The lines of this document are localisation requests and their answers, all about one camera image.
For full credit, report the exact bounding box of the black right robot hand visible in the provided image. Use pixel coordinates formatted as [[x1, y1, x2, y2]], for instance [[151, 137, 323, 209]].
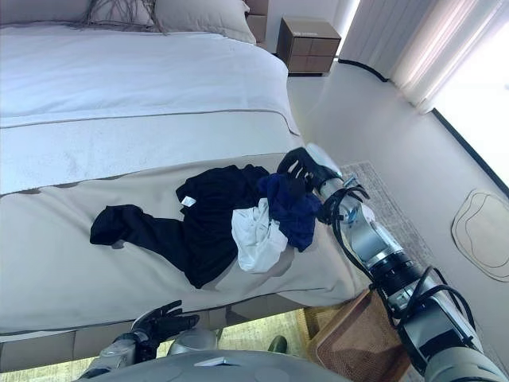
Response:
[[277, 146, 332, 199]]

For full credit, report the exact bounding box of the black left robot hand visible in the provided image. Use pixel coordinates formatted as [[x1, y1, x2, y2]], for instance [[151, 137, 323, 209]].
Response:
[[133, 300, 200, 352]]

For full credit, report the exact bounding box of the blue garment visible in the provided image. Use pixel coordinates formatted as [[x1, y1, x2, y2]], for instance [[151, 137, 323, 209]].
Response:
[[256, 173, 324, 255]]

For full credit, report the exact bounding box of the white garment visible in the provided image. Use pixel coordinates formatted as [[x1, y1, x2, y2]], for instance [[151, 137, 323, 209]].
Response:
[[231, 197, 289, 275]]

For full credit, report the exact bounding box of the black garment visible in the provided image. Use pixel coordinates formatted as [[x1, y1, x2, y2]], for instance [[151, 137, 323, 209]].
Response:
[[89, 163, 272, 290]]

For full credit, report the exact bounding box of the bed with beige blanket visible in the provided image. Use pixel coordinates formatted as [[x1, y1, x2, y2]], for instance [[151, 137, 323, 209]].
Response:
[[0, 150, 371, 336]]

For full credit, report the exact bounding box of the brown wicker basket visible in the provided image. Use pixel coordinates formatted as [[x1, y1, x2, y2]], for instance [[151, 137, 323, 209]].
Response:
[[302, 288, 415, 382]]

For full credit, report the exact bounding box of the silver left robot leg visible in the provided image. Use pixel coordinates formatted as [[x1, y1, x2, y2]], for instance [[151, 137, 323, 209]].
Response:
[[166, 328, 219, 358]]

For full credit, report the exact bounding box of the grey robot torso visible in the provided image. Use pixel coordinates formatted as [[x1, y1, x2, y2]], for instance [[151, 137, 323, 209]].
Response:
[[79, 348, 321, 382]]

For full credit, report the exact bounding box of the grey striped rug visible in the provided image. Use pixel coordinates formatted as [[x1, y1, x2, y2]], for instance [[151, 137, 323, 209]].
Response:
[[214, 160, 438, 359]]

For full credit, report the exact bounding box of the brown wooden nightstand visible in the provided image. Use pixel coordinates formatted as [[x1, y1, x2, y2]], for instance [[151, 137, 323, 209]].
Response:
[[275, 16, 343, 77]]

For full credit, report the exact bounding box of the brown padded headboard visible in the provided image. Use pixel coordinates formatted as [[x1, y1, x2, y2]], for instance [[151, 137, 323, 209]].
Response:
[[245, 0, 272, 45]]

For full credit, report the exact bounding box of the white sheer curtain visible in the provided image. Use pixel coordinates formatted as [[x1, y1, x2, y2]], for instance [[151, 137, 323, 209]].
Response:
[[340, 0, 509, 117]]

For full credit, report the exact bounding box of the plain beige pillow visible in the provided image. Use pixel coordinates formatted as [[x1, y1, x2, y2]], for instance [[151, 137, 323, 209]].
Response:
[[152, 0, 258, 45]]

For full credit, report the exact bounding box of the white duvet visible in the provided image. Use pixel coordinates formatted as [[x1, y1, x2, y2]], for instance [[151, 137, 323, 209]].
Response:
[[0, 21, 303, 200]]

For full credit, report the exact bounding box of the cream outlined floor mat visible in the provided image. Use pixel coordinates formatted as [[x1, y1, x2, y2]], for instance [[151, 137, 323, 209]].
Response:
[[450, 188, 509, 283]]

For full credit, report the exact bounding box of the branch patterned pillow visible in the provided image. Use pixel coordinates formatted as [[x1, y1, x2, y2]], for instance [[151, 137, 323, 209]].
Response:
[[80, 0, 157, 32]]

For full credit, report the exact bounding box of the grey pillow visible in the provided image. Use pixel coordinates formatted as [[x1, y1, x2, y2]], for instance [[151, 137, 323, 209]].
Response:
[[0, 0, 93, 28]]

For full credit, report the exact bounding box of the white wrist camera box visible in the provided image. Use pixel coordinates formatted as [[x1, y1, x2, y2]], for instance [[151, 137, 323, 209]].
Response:
[[305, 142, 340, 177]]

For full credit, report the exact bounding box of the black window frame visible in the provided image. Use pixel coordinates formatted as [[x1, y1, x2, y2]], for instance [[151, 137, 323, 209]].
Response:
[[430, 106, 509, 197]]

